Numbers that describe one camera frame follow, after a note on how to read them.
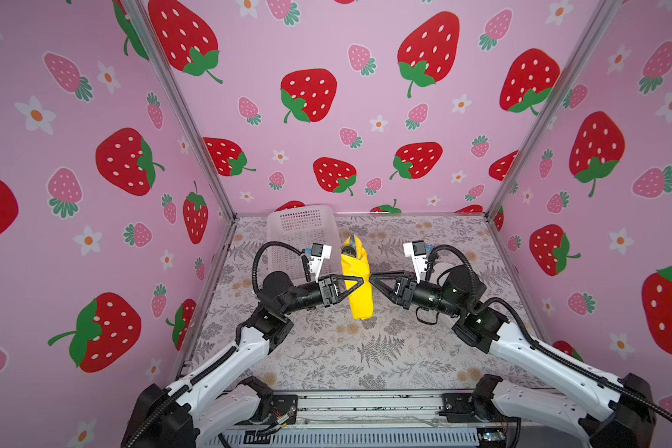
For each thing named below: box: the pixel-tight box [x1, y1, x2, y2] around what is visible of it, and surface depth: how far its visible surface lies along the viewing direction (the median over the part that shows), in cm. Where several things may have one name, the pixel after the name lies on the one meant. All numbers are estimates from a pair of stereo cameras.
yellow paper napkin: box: [340, 234, 374, 321], surface depth 65 cm
